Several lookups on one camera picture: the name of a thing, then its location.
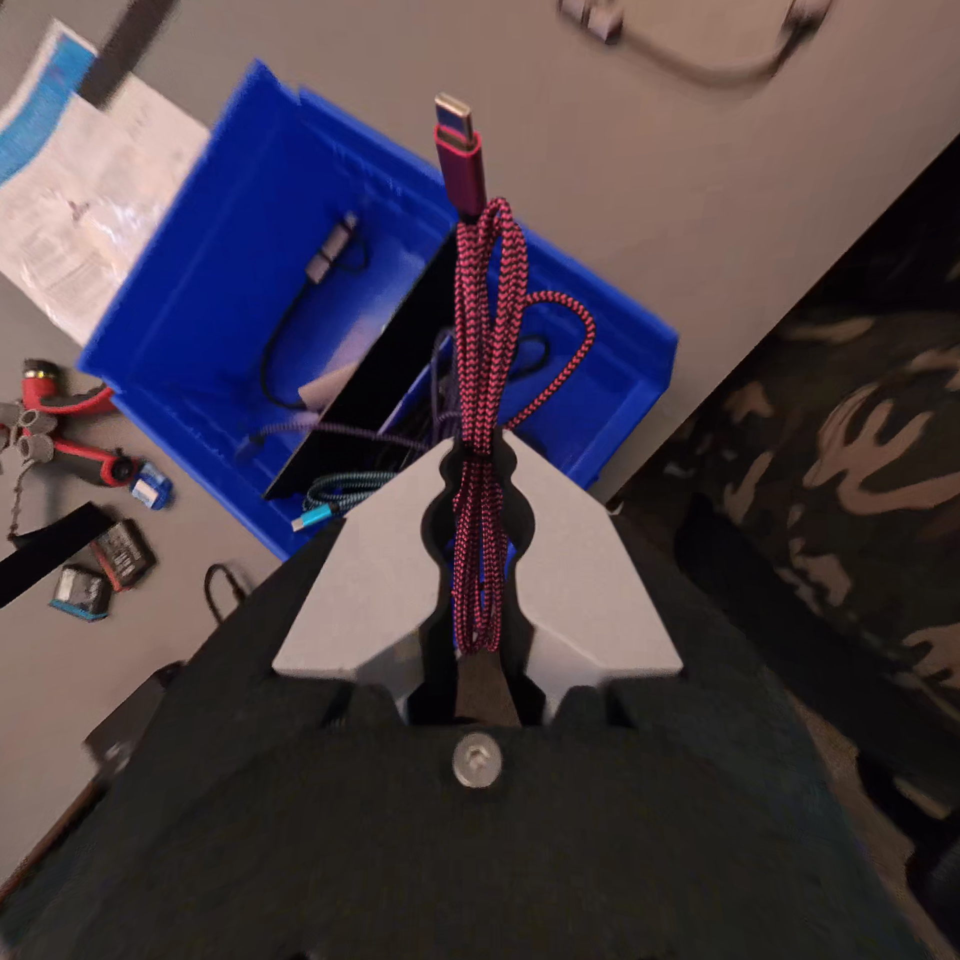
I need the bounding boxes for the black hub cable grey plug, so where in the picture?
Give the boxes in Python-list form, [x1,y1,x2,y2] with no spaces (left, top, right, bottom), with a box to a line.
[558,0,835,87]

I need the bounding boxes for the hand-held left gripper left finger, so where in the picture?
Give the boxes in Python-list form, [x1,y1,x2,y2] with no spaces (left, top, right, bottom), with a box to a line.
[272,437,460,725]

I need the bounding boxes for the white printed paper sheet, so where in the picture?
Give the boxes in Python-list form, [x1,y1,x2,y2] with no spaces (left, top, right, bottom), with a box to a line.
[0,75,211,346]

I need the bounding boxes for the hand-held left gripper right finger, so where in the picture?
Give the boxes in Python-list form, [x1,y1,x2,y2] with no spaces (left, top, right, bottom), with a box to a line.
[504,429,685,725]

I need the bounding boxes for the grey device with black cable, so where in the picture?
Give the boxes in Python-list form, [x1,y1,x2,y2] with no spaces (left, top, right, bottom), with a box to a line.
[258,212,369,412]

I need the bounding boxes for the blue plastic bin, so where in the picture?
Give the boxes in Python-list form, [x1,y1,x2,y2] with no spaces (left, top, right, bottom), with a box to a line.
[77,58,680,562]

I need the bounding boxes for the teal braided usb cable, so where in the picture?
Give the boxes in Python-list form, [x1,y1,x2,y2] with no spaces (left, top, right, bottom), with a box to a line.
[292,468,395,535]

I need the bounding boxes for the blue white paper sheet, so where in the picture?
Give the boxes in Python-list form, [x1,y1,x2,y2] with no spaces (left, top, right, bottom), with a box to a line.
[0,18,99,189]

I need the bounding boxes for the purple braided usb cable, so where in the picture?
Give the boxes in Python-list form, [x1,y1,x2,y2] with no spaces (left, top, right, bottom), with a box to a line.
[236,330,466,489]

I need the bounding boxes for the black camera battery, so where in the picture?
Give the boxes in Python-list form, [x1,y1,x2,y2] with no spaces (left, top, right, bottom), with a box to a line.
[49,566,114,624]
[90,519,159,594]

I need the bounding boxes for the pink braided usb cable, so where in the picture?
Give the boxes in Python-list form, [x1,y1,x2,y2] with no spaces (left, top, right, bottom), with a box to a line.
[433,91,597,655]

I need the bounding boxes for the person's camouflage pants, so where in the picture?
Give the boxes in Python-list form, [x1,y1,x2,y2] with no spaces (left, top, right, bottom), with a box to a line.
[607,247,960,864]

